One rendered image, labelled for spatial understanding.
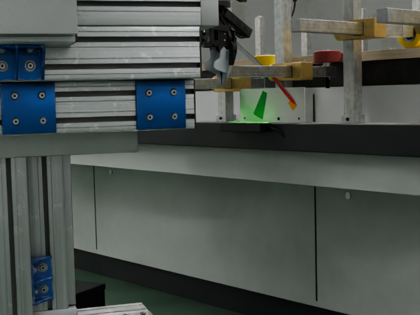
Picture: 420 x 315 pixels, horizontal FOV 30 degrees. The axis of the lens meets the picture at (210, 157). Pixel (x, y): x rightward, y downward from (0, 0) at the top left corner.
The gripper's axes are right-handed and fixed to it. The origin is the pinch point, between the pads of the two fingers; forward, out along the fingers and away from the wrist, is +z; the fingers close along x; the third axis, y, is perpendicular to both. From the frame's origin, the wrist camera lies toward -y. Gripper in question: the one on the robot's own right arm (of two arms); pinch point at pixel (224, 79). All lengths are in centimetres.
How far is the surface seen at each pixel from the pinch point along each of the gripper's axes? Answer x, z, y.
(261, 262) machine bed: -34, 61, -48
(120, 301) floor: -94, 82, -30
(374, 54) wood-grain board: 14.5, -7.1, -45.7
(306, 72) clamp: 5.2, -1.9, -26.7
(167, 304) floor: -77, 82, -40
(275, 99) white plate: -4.8, 5.3, -24.6
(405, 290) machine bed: 23, 61, -48
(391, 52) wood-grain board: 20, -7, -46
